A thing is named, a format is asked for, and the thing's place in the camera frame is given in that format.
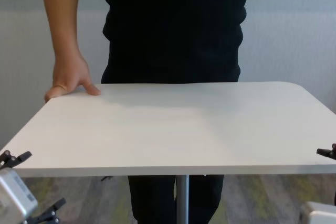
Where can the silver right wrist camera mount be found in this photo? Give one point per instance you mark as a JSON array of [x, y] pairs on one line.
[[323, 216]]

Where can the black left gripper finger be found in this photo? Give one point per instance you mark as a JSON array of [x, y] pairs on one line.
[[15, 159], [52, 212]]

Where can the white rolling pedestal table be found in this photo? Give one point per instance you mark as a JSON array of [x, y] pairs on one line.
[[168, 129]]

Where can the person's right hand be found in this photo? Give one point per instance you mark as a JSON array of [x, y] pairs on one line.
[[69, 77]]

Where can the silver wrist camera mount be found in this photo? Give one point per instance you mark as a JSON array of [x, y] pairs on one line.
[[323, 216], [15, 195]]

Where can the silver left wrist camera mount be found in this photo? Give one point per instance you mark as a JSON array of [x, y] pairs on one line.
[[15, 195]]

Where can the small black floor scrap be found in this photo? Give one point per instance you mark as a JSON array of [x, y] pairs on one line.
[[106, 178]]

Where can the person's right forearm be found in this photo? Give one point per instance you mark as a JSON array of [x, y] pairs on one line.
[[60, 11]]

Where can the black trousers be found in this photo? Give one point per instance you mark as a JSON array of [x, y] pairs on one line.
[[149, 200]]

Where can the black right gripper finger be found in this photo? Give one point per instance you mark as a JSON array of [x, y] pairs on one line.
[[333, 153]]

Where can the black shirt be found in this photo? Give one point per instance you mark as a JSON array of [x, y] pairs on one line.
[[173, 24]]

